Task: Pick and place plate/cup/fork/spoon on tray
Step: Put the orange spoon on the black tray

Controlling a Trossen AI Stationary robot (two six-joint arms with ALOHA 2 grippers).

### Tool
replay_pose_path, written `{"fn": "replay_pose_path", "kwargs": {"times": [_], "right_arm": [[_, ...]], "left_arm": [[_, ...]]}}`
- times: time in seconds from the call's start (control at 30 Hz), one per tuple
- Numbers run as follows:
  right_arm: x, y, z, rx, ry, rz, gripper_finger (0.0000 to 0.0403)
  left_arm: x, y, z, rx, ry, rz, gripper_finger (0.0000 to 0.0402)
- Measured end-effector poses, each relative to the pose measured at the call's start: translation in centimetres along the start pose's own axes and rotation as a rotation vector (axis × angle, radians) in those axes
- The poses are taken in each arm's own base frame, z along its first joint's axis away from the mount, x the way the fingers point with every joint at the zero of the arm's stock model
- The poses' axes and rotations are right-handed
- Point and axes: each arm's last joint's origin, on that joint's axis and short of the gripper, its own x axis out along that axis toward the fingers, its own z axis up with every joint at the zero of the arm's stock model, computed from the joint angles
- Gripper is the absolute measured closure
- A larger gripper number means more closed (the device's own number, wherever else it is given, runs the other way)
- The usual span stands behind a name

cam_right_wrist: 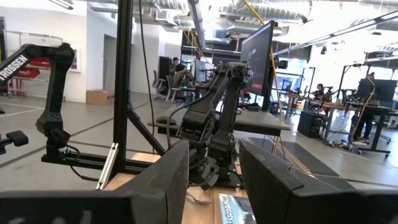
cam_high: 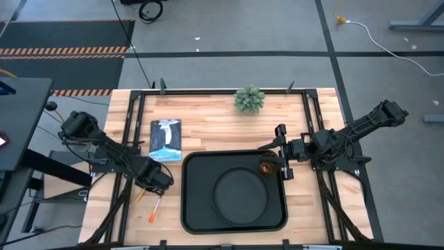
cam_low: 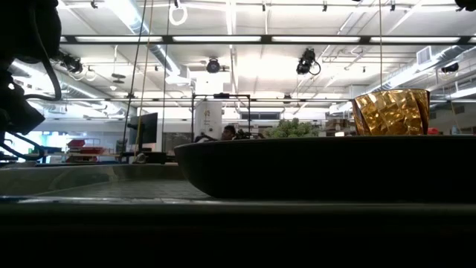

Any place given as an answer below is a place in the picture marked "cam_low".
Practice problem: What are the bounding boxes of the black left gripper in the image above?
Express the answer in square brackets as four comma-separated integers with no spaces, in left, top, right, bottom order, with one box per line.
[0,70,46,135]

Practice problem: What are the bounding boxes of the large black bowl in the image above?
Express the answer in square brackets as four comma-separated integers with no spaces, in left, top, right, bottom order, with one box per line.
[173,134,476,204]

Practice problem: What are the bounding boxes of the black rectangular serving tray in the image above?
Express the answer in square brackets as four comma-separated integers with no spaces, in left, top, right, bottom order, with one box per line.
[0,162,476,268]

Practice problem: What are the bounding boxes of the black computer monitor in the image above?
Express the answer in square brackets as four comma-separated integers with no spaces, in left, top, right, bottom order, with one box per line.
[127,112,159,147]

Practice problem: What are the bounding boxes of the LED light bar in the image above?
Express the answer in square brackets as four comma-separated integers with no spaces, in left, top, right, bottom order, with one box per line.
[59,34,476,46]

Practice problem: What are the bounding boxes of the person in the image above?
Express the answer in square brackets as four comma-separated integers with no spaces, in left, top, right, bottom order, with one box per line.
[219,124,239,142]

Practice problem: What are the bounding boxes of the green artificial potted plant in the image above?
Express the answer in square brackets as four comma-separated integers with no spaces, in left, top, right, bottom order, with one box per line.
[264,118,321,139]

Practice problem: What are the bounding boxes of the thin black hanging cable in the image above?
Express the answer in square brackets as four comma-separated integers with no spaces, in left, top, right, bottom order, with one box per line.
[378,0,384,92]
[160,0,171,153]

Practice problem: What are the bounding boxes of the white cable loop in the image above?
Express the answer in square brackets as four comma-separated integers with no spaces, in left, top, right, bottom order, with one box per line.
[168,0,189,27]

